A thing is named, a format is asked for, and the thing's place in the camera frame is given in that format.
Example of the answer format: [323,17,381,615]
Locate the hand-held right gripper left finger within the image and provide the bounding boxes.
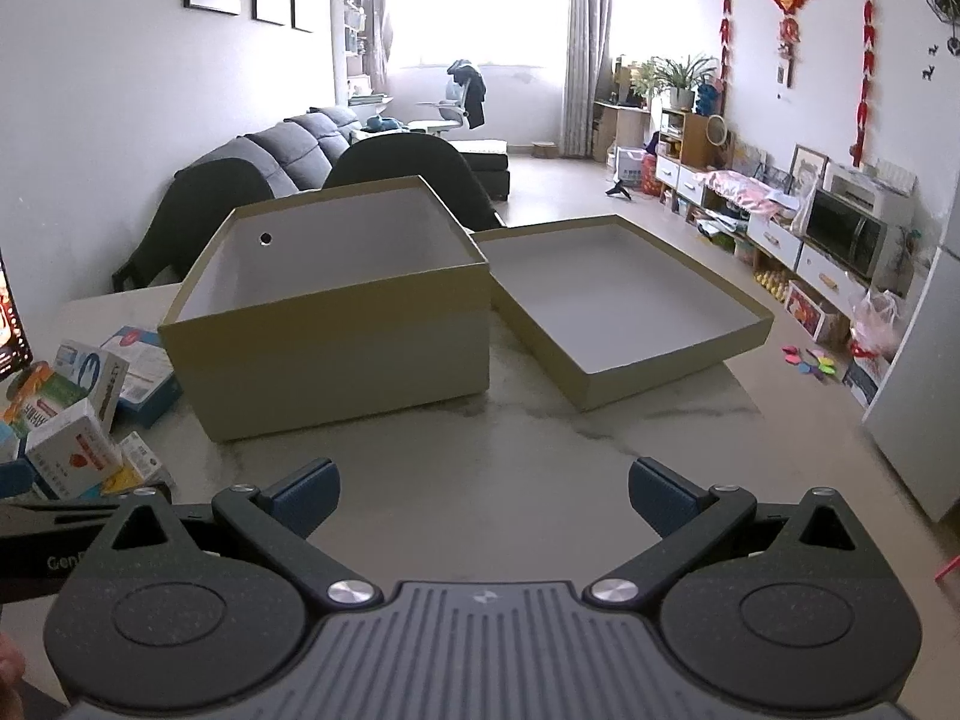
[90,457,380,612]

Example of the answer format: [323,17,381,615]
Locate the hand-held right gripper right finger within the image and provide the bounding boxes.
[585,457,875,612]

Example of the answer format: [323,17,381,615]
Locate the white red heart medicine box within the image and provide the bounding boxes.
[26,399,125,500]

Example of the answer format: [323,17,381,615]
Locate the tan cardboard box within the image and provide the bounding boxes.
[157,175,492,443]

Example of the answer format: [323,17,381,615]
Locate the narrow green-white box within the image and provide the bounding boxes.
[0,364,87,451]

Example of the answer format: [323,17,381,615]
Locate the white blue print medicine box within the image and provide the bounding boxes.
[52,341,130,428]

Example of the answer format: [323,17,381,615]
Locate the large blue box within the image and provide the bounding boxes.
[101,326,182,428]

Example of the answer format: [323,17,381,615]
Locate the tan cardboard box lid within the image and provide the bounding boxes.
[472,214,775,413]

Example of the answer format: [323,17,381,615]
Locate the white marble desktop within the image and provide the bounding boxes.
[0,281,946,720]

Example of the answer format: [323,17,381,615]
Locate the small yellow green box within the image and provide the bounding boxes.
[101,431,175,500]

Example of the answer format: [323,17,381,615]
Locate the colourful paper flower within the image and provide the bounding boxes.
[780,345,837,380]

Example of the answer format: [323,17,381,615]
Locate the red printed box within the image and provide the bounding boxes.
[784,281,841,342]

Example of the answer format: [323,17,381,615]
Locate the black smartphone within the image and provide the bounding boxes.
[0,247,35,376]

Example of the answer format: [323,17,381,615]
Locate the silver fridge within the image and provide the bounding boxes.
[861,244,960,522]

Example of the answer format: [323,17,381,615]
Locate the white plastic bag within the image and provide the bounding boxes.
[847,289,908,361]

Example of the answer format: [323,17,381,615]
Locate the low white drawer cabinet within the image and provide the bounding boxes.
[652,154,875,316]

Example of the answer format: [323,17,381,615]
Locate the black dining chair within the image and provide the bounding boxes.
[112,157,278,293]
[322,133,503,230]

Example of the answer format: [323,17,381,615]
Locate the pink cloth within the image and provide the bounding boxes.
[694,169,800,215]

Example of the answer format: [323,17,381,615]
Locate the silver microwave oven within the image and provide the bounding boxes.
[801,187,912,278]

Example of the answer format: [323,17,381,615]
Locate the grey sofa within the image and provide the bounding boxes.
[240,105,421,192]

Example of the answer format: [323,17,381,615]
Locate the wooden open cabinet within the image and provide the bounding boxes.
[656,109,725,170]

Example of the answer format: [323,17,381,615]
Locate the dark grey ottoman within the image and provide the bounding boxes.
[450,139,512,202]

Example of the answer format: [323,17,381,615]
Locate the white printer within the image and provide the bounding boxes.
[821,161,917,215]

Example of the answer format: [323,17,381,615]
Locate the light wooden side desk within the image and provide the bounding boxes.
[592,97,653,162]

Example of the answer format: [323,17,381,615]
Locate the potted green plant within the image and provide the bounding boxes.
[634,52,721,112]

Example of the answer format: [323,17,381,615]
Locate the white office chair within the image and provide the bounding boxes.
[412,60,488,140]

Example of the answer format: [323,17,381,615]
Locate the dark jacket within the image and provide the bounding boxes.
[448,60,488,128]

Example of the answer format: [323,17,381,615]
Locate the grey curtain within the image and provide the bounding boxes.
[559,0,616,158]
[352,0,398,95]

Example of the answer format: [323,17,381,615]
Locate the tall white shelf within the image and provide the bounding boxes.
[328,0,368,106]

